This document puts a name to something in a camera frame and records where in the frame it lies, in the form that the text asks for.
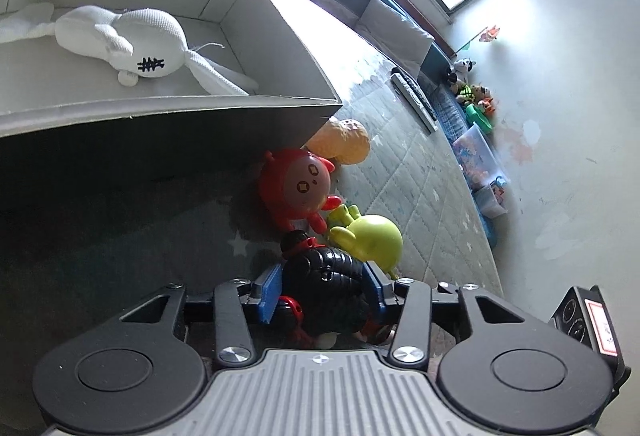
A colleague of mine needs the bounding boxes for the white plush rabbit toy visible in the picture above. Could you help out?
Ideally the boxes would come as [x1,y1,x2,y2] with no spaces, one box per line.
[1,2,259,96]

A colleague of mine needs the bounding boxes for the grey quilted star tablecloth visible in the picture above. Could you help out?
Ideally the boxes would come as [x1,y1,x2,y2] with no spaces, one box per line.
[1,0,501,382]

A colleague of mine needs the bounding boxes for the grey remote control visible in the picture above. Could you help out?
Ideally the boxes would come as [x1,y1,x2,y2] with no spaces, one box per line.
[390,72,437,133]

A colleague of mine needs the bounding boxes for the green round figure toy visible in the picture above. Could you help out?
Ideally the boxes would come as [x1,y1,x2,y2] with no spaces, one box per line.
[326,204,404,279]

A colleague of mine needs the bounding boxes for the clear plastic toy bin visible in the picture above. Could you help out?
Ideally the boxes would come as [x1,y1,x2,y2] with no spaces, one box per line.
[452,124,508,219]

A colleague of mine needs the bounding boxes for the red round figure toy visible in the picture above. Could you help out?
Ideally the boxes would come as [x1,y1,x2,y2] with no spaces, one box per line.
[258,149,343,235]

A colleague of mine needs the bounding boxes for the black haired red doll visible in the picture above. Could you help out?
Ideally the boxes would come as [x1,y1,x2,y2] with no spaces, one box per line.
[280,229,394,349]

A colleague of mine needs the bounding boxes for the pile of small toys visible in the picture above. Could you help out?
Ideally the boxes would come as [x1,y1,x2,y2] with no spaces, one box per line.
[448,58,496,134]

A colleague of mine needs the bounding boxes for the blue sofa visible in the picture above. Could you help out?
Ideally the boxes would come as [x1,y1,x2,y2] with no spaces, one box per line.
[276,0,501,247]

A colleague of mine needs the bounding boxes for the grey cardboard storage box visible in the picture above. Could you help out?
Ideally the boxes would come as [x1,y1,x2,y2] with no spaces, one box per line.
[1,0,342,187]

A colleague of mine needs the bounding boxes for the orange peanut squishy toy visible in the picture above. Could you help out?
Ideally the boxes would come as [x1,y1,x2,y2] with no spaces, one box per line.
[306,117,371,164]

